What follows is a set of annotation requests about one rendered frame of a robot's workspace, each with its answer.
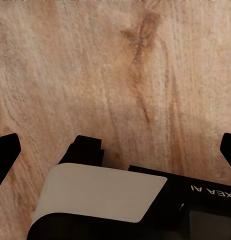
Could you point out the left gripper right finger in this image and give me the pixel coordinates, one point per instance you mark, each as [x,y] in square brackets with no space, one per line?
[225,147]

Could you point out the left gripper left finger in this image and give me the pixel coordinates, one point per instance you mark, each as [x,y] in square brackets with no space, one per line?
[10,149]

